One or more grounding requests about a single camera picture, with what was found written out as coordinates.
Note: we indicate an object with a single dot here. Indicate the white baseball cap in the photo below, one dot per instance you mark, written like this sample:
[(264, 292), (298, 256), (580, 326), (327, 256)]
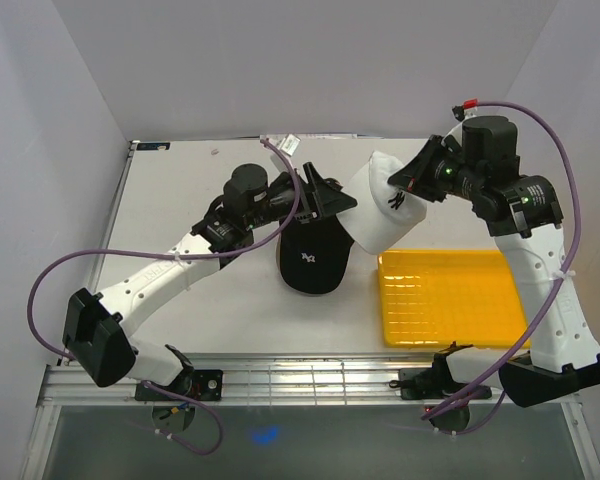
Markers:
[(384, 214)]

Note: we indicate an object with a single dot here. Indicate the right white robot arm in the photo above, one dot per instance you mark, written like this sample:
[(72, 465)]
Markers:
[(524, 218)]

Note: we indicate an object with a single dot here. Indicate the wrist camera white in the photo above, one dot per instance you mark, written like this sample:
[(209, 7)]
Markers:
[(286, 144), (468, 109)]

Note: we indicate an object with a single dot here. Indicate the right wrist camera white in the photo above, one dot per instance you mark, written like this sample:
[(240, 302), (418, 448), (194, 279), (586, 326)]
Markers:
[(468, 109)]

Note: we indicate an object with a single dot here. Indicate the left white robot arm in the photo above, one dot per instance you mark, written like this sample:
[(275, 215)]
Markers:
[(99, 327)]

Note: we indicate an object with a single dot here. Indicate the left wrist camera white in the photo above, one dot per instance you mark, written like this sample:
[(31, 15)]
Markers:
[(286, 144)]

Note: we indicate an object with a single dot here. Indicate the yellow plastic tray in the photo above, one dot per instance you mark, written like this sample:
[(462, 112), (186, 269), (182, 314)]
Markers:
[(430, 299)]

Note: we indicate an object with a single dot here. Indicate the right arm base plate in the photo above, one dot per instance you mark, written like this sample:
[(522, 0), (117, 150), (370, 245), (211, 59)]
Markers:
[(424, 384)]

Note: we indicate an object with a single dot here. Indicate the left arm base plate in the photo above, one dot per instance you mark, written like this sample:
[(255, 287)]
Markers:
[(200, 385)]

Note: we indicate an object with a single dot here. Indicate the left blue corner label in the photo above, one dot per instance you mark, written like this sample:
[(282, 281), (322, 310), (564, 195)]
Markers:
[(153, 146)]

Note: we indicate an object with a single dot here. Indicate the aluminium frame rail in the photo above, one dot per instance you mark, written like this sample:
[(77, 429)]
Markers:
[(253, 381)]

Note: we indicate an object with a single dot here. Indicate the beige baseball cap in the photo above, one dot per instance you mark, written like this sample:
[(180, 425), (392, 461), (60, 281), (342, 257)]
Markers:
[(307, 294)]

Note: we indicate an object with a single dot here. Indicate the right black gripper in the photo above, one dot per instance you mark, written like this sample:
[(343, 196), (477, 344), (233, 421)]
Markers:
[(413, 175)]

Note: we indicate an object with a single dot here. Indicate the black NY baseball cap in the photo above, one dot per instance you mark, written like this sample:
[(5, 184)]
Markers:
[(313, 256)]

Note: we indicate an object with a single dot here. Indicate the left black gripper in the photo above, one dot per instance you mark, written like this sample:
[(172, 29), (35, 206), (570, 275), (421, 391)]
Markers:
[(320, 199)]

